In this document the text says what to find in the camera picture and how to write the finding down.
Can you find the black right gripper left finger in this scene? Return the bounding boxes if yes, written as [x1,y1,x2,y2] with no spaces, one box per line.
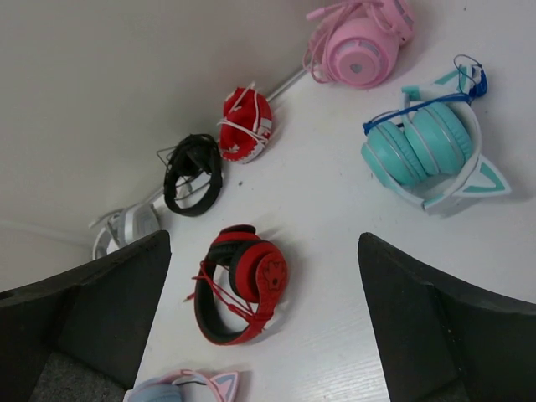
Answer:
[1,230,172,401]

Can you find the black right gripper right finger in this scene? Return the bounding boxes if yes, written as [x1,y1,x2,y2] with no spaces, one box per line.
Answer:
[358,233,535,401]

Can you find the blue pink cat headphones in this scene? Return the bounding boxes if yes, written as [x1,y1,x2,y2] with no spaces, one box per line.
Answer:
[123,369,240,402]

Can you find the white grey headphones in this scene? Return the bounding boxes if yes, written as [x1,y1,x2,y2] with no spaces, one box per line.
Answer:
[89,203,161,260]

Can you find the red black headphones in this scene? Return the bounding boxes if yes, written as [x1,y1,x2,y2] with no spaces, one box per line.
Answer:
[189,224,288,346]

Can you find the teal cat ear headphones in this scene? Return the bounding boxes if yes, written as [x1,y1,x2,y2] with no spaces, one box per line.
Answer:
[361,54,511,215]

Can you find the red white patterned headphones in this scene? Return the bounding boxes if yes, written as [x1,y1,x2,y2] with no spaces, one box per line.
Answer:
[217,82,273,164]

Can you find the black headphones with cable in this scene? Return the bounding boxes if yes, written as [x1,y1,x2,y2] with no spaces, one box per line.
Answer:
[157,134,223,217]

